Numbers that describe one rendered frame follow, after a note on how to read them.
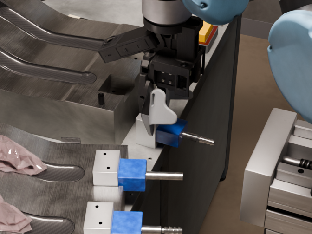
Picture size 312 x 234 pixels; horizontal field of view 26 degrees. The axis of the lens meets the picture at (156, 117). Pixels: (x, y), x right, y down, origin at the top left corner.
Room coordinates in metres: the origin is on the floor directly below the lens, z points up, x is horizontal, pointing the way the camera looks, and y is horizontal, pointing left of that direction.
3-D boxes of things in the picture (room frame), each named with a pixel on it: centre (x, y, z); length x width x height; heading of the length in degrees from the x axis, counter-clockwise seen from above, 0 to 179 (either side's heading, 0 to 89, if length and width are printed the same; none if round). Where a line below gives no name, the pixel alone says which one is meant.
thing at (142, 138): (0.87, -0.04, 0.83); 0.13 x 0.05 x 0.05; 66
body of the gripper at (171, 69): (0.87, -0.02, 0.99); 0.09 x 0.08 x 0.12; 66
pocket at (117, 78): (0.92, 0.07, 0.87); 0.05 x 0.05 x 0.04; 71
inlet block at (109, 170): (0.74, 0.02, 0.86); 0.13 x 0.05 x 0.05; 88
